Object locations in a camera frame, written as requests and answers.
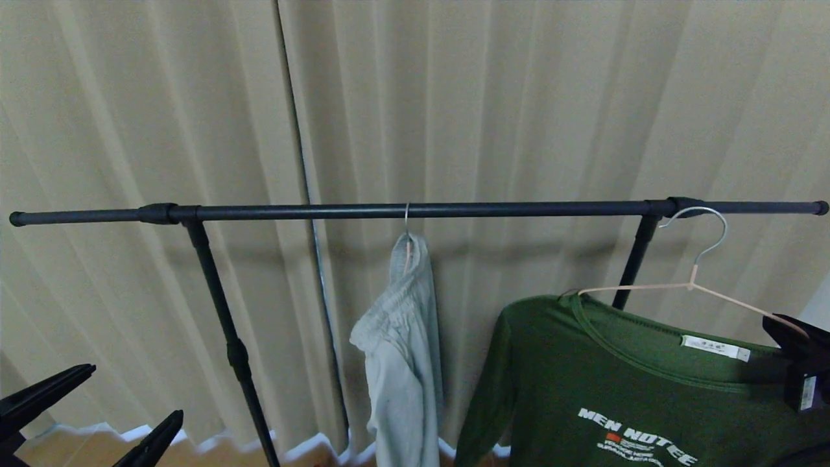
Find grey curtain pull rod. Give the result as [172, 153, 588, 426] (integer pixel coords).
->
[275, 0, 352, 456]

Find pink clothes hanger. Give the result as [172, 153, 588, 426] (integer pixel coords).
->
[576, 206, 812, 339]
[401, 202, 414, 274]

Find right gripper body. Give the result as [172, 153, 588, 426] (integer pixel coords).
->
[783, 359, 830, 414]

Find green garment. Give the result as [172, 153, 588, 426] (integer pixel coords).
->
[453, 293, 830, 467]

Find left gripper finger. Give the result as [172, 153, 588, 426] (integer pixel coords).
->
[0, 363, 97, 444]
[113, 409, 185, 467]

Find black clothes rack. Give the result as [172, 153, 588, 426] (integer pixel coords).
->
[8, 196, 830, 467]

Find pale grey shorts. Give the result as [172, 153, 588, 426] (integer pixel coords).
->
[348, 232, 445, 467]

